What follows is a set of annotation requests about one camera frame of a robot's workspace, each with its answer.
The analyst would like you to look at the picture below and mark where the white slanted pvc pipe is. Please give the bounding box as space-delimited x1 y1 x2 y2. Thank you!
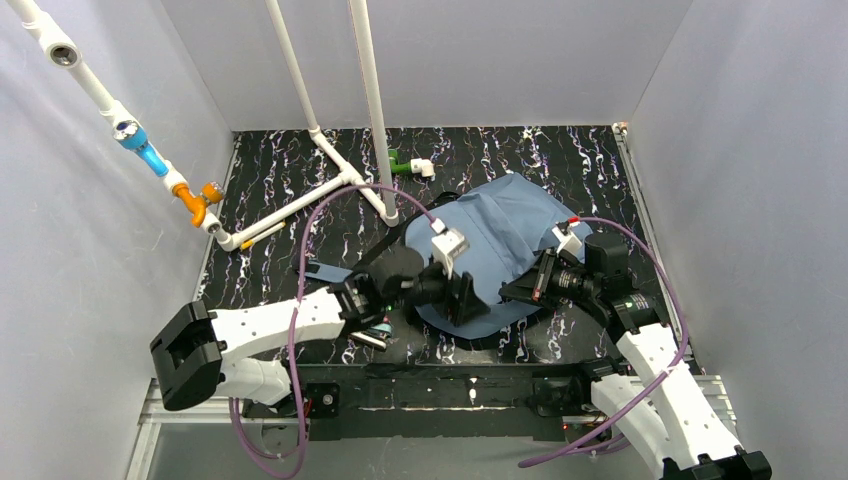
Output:
9 1 387 252

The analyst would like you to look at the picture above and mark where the blue plastic tap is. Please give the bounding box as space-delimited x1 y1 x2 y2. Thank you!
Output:
113 120 169 177

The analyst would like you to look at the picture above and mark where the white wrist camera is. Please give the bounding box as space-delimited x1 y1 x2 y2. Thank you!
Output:
551 217 583 262
430 218 470 280

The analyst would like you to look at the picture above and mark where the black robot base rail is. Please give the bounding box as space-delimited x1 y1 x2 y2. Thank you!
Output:
239 360 617 444

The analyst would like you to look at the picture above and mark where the green plastic tap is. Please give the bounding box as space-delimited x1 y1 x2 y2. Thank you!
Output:
388 149 413 175

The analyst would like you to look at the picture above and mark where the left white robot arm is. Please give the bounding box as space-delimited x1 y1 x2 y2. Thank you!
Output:
150 263 490 411

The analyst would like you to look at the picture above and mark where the thin white rear pipe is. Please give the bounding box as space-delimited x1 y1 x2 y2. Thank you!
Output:
264 0 320 136

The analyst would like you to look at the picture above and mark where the orange plastic tap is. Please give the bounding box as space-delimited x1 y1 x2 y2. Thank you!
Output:
171 182 224 228

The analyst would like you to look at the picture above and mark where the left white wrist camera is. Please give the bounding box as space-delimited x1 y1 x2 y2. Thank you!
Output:
430 218 470 280

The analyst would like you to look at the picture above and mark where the white vertical pvc pipe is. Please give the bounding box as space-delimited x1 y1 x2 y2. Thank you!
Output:
349 0 399 226

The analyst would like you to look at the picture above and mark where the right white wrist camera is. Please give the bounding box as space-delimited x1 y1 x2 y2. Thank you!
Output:
551 217 583 262

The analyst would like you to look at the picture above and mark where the teal white stapler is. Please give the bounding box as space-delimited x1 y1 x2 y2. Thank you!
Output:
348 323 393 352

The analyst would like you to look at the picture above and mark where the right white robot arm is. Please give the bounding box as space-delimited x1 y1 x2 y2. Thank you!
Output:
500 233 773 479

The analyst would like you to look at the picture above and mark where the blue student backpack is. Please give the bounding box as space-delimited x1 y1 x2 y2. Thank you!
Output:
305 174 592 340

